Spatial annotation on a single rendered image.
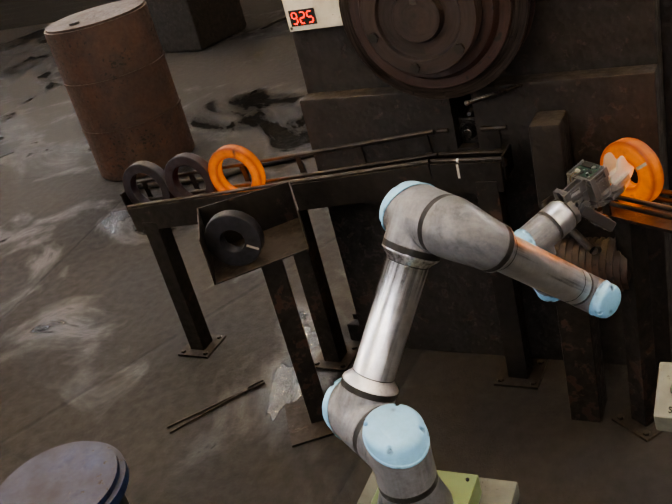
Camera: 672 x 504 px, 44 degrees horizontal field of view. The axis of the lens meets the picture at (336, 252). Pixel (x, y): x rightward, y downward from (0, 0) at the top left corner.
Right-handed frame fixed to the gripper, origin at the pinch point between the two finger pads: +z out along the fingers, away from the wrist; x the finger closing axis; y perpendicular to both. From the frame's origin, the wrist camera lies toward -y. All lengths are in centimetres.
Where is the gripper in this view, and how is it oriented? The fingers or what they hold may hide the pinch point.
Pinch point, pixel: (630, 164)
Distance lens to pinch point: 196.4
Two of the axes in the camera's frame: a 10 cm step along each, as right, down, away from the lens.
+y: -4.4, -7.2, -5.3
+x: -4.9, -3.1, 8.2
